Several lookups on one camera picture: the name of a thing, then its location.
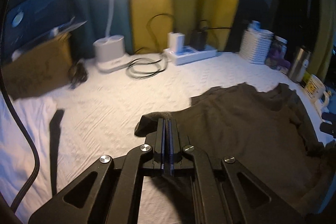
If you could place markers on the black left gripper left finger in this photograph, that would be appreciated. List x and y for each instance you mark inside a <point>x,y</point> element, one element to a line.
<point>109,190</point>

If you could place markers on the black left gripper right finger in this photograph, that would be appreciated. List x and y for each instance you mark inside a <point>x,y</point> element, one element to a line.
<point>224,190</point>

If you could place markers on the dark brown printed t-shirt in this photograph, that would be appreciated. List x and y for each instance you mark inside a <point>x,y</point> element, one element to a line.
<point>270,133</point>

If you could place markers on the white pillow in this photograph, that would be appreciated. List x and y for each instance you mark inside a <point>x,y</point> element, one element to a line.
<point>17,160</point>

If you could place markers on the white desk lamp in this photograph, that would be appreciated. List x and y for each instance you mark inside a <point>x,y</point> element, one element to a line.
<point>110,29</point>

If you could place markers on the white printed mug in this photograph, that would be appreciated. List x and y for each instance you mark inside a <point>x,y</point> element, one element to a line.
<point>315,90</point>

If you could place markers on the brown cardboard box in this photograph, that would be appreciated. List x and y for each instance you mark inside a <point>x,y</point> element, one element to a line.
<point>40,70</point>

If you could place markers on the white power strip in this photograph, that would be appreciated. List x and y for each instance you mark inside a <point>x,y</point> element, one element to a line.
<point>190,55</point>

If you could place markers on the clear jar with white lid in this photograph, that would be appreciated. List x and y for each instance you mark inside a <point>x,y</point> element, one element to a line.
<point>278,43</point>

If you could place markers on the purple cloth bag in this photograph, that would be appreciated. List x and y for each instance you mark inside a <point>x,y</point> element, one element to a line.
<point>284,63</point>

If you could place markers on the white perforated basket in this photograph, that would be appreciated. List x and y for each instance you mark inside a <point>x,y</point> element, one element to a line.
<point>255,43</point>

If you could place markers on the black charger adapter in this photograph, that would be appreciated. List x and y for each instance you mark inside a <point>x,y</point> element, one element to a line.
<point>198,39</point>

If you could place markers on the steel thermos cup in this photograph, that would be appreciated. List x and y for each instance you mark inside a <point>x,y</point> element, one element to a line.
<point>299,65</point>

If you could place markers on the white charger adapter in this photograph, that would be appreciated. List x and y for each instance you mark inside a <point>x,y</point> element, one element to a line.
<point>176,41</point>

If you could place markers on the black tablet on stand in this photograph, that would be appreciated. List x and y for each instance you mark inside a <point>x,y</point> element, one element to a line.
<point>35,21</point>

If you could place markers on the teal curtain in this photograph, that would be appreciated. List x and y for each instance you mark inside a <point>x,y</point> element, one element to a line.
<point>95,15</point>

